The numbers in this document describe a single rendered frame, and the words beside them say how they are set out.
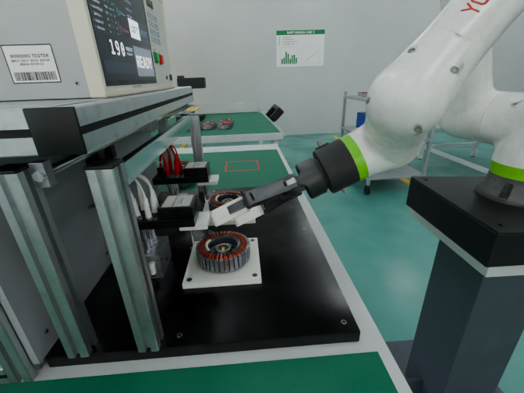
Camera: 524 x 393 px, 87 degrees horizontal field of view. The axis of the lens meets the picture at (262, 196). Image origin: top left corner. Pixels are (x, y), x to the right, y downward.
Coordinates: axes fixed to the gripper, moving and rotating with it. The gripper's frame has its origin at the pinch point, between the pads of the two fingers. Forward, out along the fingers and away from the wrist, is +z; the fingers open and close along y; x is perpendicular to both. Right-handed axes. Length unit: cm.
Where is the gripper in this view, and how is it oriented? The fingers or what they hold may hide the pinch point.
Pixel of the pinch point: (229, 217)
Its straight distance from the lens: 57.6
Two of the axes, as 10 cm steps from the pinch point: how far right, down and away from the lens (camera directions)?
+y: -1.9, -1.1, -9.8
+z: -8.9, 4.4, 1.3
